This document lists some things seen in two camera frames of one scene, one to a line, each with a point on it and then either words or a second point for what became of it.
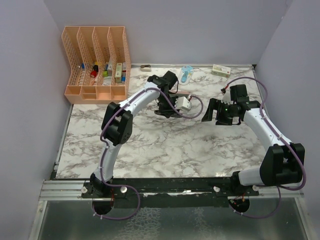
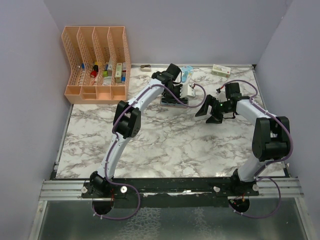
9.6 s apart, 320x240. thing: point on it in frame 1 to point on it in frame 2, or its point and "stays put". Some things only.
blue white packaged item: [187, 71] stays put
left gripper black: [160, 107] to [178, 87]
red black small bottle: [93, 73] stays put
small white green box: [221, 71] stays put
